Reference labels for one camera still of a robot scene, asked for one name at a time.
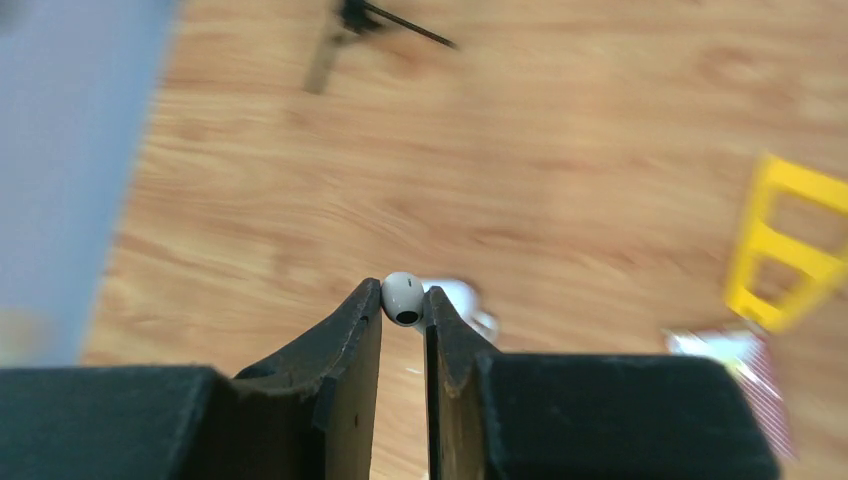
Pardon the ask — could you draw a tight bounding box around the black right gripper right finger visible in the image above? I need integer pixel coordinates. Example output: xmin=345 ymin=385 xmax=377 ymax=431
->
xmin=423 ymin=288 xmax=781 ymax=480

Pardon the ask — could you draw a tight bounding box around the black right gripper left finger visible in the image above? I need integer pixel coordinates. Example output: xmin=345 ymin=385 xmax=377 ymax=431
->
xmin=1 ymin=278 xmax=382 ymax=479

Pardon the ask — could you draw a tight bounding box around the white stem earbud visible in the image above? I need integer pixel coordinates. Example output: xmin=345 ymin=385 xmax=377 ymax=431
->
xmin=381 ymin=272 xmax=424 ymax=328

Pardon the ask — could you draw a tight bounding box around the white oval earbud case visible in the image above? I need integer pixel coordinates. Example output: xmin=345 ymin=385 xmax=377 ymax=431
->
xmin=416 ymin=279 xmax=484 ymax=333

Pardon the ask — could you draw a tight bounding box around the black microphone tripod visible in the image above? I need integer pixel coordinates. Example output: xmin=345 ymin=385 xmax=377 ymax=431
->
xmin=334 ymin=0 xmax=458 ymax=49

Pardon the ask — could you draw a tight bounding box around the yellow triangular plastic frame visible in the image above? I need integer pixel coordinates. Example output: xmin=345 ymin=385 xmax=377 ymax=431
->
xmin=724 ymin=153 xmax=847 ymax=334

